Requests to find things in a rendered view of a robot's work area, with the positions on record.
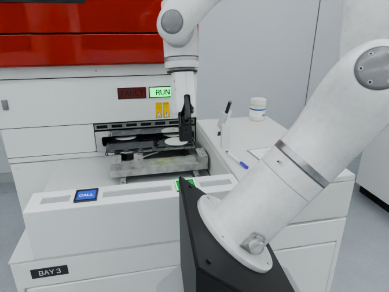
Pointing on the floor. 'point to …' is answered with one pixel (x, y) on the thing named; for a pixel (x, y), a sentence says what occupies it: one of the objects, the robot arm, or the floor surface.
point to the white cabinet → (52, 274)
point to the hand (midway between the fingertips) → (185, 133)
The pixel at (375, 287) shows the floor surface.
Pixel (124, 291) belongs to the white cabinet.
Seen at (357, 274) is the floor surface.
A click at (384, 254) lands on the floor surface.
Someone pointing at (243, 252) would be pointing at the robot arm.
